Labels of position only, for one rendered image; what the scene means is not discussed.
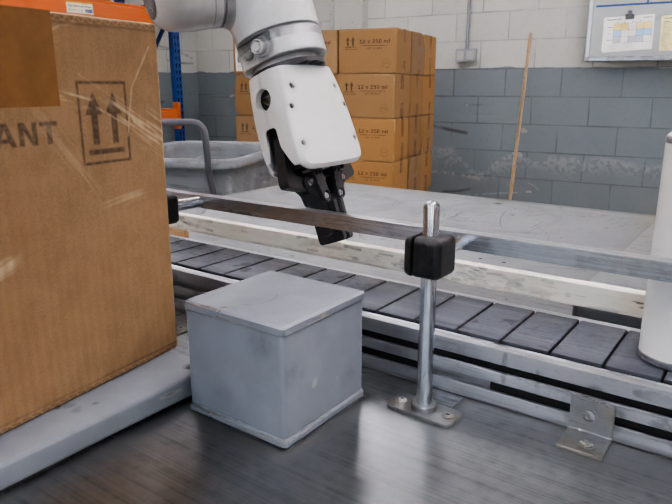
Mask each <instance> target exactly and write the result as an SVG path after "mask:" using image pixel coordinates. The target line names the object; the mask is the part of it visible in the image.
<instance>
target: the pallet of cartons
mask: <svg viewBox="0 0 672 504"><path fill-rule="evenodd" d="M321 32H322V35H323V39H324V42H325V46H326V49H327V53H326V55H325V56H324V57H323V58H324V59H325V63H326V65H325V66H326V67H329V68H330V70H331V72H332V74H333V76H334V77H335V80H336V82H337V84H338V86H339V88H340V91H341V93H342V95H343V98H344V101H345V103H346V106H347V109H348V111H349V114H350V117H351V120H352V123H353V126H354V129H355V132H356V135H357V138H358V142H359V145H360V149H361V156H360V158H359V159H358V160H357V161H355V162H352V163H351V165H352V168H353V170H354V175H353V176H351V177H350V178H348V179H347V180H345V183H354V184H363V185H373V186H382V187H392V188H401V189H411V190H420V191H429V188H428V187H429V186H431V173H432V146H433V121H434V114H433V113H434V93H435V62H436V37H433V36H430V35H425V34H422V33H419V32H414V31H409V30H406V29H401V28H398V27H392V28H366V29H340V30H321ZM233 57H234V75H243V76H236V80H235V89H234V93H235V107H236V111H237V114H238V115H239V116H235V122H236V141H238V142H259V139H258V134H257V130H256V126H255V121H254V116H253V110H252V104H251V96H250V87H249V81H250V78H247V77H245V76H244V73H243V70H242V66H241V63H240V59H239V56H238V52H237V49H236V45H235V42H234V39H233ZM429 192H430V191H429Z"/></svg>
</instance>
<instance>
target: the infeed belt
mask: <svg viewBox="0 0 672 504"><path fill-rule="evenodd" d="M170 248H171V263H172V265H177V266H181V267H185V268H189V269H193V270H197V271H201V272H205V273H210V274H214V275H218V276H222V277H226V278H230V279H234V280H239V281H241V280H244V279H247V278H250V277H253V276H256V275H259V274H262V273H265V272H268V271H276V272H280V273H285V274H289V275H294V276H298V277H303V278H307V279H312V280H316V281H321V282H325V283H330V284H334V285H339V286H344V287H348V288H353V289H357V290H361V291H364V299H363V300H362V311H367V312H371V313H375V314H379V315H383V316H387V317H391V318H395V319H400V320H404V321H408V322H412V323H416V324H419V314H420V287H416V286H411V285H406V284H402V283H397V282H392V281H388V282H387V280H382V279H377V278H372V277H367V276H362V275H356V274H353V273H348V272H343V271H338V270H333V269H327V268H323V267H318V266H313V265H309V264H304V263H299V262H294V261H289V260H284V259H279V258H274V257H269V256H264V255H260V254H255V253H250V252H245V251H240V250H235V249H230V248H228V249H227V248H225V247H220V246H216V245H211V244H206V243H201V242H196V241H191V240H185V239H181V238H176V237H171V236H170ZM534 312H535V311H534V310H529V309H524V308H519V307H514V306H509V305H504V304H499V303H495V304H493V302H490V301H485V300H480V299H475V298H470V297H465V296H460V295H457V296H455V294H451V293H446V292H441V291H436V313H435V328H437V329H441V330H445V331H449V332H453V333H457V334H462V335H466V336H470V337H474V338H478V339H482V340H486V341H490V342H495V343H499V344H503V345H507V346H511V347H515V348H519V349H524V350H528V351H532V352H536V353H540V354H544V355H548V356H552V357H557V358H561V359H565V360H569V361H573V362H577V363H581V364H585V365H590V366H594V367H598V368H602V369H606V370H610V371H614V372H619V373H623V374H627V375H631V376H635V377H639V378H643V379H647V380H652V381H656V382H660V383H664V384H668V385H672V371H668V370H664V369H661V368H658V367H655V366H653V365H651V364H649V363H647V362H645V361H644V360H642V359H641V358H640V357H639V355H638V351H637V350H638V346H639V339H640V332H637V331H632V330H630V331H629V333H628V334H627V330H626V329H622V328H617V327H612V326H607V325H602V324H597V323H593V322H588V321H583V320H582V321H581V322H580V323H579V320H578V319H573V318H568V317H563V316H558V315H553V314H548V313H544V312H539V311H537V312H536V313H534ZM626 334H627V335H626ZM625 336H626V337H625ZM624 337H625V338H624Z"/></svg>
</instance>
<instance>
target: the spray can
mask: <svg viewBox="0 0 672 504"><path fill-rule="evenodd" d="M651 256H658V257H665V258H672V132H670V133H669V134H668V135H667V136H666V137H665V150H664V158H663V165H662V173H661V180H660V188H659V195H658V203H657V210H656V218H655V226H654V233H653V241H652V248H651ZM637 351H638V355H639V357H640V358H641V359H642V360H644V361H645V362H647V363H649V364H651V365H653V366H655V367H658V368H661V369H664V370H668V371H672V283H669V282H663V281H657V280H650V279H647V286H646V294H645V301H644V309H643V316H642V324H641V332H640V339H639V346H638V350H637Z"/></svg>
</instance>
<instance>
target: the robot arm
mask: <svg viewBox="0 0 672 504"><path fill-rule="evenodd" d="M143 2H144V6H145V10H146V12H147V13H148V15H149V17H150V18H151V20H152V22H153V23H154V24H155V25H157V26H158V27H159V28H161V29H163V30H166V31H169V32H194V31H201V30H208V29H214V28H225V29H227V30H229V31H230V32H231V34H232V36H233V39H234V42H235V45H236V49H237V52H238V56H239V59H240V63H241V66H242V70H243V73H244V76H245V77H247V78H250V81H249V87H250V96H251V104H252V110H253V116H254V121H255V126H256V130H257V134H258V139H259V142H260V146H261V150H262V153H263V157H264V160H265V162H266V165H267V168H268V170H269V172H270V174H271V175H272V176H273V177H275V178H278V183H279V187H280V189H281V190H283V191H290V192H296V193H297V194H298V195H299V196H300V197H301V199H302V202H303V204H304V206H305V207H307V208H313V209H320V210H327V211H334V212H342V213H347V211H346V208H345V204H344V201H343V197H344V196H345V189H344V183H345V180H347V179H348V178H350V177H351V176H353V175H354V170H353V168H352V165H351V163H352V162H355V161H357V160H358V159H359V158H360V156H361V149H360V145H359V142H358V138H357V135H356V132H355V129H354V126H353V123H352V120H351V117H350V114H349V111H348V109H347V106H346V103H345V101H344V98H343V95H342V93H341V91H340V88H339V86H338V84H337V82H336V80H335V77H334V76H333V74H332V72H331V70H330V68H329V67H326V66H325V65H326V63H325V59H324V58H323V57H324V56H325V55H326V53H327V49H326V46H325V42H324V39H323V35H322V32H321V28H320V25H319V22H318V18H317V15H316V11H315V8H314V4H313V1H312V0H143ZM325 178H326V181H325ZM311 179H313V181H314V182H313V181H312V180H311ZM315 230H316V233H317V237H318V240H319V243H320V245H327V244H331V243H335V242H338V241H342V240H345V239H348V238H351V237H352V236H353V232H349V231H342V230H336V229H330V228H323V227H317V226H315Z"/></svg>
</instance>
